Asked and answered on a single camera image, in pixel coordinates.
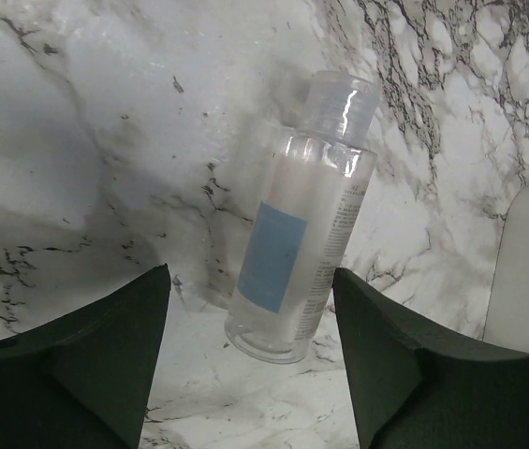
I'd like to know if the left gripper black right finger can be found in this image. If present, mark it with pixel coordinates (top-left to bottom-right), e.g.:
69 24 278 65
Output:
332 268 529 448

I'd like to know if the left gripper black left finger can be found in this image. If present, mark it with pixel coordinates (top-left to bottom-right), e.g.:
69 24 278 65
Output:
0 265 170 448

